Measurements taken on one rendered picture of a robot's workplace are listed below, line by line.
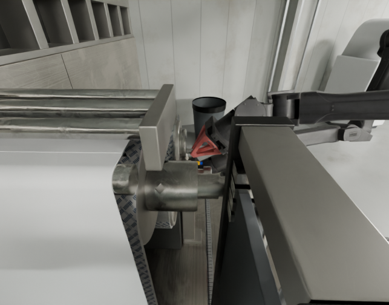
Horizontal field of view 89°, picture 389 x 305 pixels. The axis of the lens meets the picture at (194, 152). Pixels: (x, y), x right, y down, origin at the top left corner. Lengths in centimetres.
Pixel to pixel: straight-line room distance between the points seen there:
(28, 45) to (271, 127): 61
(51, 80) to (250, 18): 314
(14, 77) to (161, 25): 268
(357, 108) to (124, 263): 41
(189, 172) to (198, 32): 305
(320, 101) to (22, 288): 49
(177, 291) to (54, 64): 69
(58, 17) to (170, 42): 245
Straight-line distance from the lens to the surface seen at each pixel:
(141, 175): 22
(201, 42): 325
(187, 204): 23
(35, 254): 22
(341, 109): 44
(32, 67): 61
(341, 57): 411
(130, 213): 20
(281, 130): 17
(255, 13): 356
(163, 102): 16
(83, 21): 93
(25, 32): 67
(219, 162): 59
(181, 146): 48
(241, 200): 18
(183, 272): 68
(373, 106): 44
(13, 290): 30
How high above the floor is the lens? 151
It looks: 33 degrees down
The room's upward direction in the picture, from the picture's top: straight up
